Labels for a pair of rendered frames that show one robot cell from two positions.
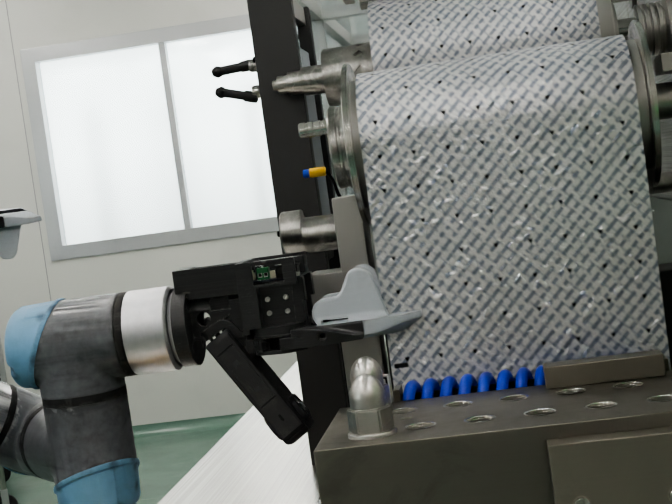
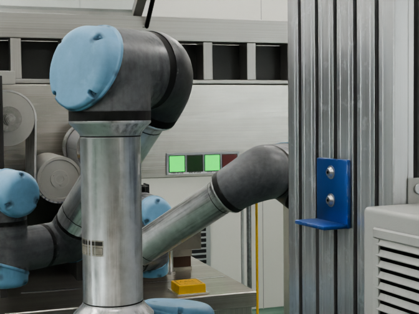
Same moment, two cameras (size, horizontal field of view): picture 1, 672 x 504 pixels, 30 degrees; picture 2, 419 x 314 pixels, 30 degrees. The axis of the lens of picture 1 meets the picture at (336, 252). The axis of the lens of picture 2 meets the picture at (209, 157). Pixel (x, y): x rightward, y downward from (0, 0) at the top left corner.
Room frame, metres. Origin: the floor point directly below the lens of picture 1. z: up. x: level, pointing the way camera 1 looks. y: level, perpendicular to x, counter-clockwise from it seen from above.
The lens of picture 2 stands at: (1.82, 1.97, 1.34)
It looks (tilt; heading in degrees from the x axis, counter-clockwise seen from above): 3 degrees down; 244
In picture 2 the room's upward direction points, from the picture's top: 1 degrees counter-clockwise
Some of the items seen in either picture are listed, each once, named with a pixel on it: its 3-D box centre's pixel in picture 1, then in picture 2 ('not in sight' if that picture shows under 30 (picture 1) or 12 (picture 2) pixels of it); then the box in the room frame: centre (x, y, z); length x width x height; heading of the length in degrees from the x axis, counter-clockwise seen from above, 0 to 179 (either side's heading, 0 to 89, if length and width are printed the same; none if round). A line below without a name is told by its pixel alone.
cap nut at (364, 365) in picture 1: (367, 383); not in sight; (1.02, -0.01, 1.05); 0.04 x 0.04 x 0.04
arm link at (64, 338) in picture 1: (75, 344); (152, 212); (1.12, 0.24, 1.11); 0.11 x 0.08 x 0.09; 83
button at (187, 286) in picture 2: not in sight; (187, 286); (1.01, 0.22, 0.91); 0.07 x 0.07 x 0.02; 83
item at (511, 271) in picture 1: (518, 282); not in sight; (1.07, -0.15, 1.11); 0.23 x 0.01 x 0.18; 83
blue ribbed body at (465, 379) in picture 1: (529, 387); not in sight; (1.05, -0.15, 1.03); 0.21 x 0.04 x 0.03; 83
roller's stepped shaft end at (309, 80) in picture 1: (299, 82); (10, 119); (1.40, 0.01, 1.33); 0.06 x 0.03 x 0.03; 83
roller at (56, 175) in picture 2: not in sight; (53, 176); (1.24, -0.17, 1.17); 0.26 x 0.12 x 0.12; 83
